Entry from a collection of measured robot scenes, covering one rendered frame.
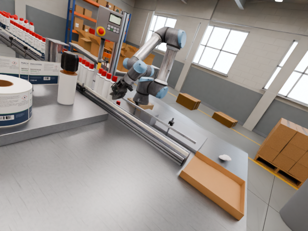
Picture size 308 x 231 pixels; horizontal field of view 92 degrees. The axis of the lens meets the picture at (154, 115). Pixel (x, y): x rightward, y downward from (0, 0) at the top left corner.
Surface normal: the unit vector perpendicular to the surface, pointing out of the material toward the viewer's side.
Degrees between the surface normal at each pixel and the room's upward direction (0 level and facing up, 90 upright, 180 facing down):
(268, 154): 90
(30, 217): 0
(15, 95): 90
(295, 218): 94
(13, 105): 90
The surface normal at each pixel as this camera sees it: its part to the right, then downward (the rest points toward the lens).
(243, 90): -0.68, 0.07
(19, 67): 0.72, 0.49
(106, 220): 0.32, -0.86
